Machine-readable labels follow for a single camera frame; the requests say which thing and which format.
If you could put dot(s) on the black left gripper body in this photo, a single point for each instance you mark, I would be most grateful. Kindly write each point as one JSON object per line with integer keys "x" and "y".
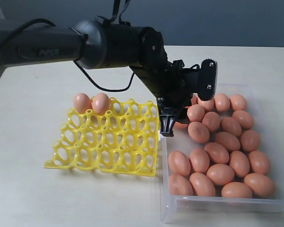
{"x": 167, "y": 82}

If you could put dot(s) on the yellow plastic egg tray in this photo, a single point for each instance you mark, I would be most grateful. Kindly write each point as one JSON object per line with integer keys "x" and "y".
{"x": 122, "y": 141}

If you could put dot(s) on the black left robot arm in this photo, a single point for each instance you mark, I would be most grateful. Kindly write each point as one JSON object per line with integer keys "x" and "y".
{"x": 92, "y": 45}

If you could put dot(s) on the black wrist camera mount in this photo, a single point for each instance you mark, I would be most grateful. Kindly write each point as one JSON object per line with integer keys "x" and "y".
{"x": 207, "y": 79}

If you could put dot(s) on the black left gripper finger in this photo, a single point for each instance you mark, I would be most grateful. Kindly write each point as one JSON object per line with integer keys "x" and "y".
{"x": 166, "y": 125}

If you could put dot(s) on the clear plastic container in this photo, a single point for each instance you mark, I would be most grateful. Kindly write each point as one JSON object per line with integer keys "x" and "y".
{"x": 172, "y": 206}

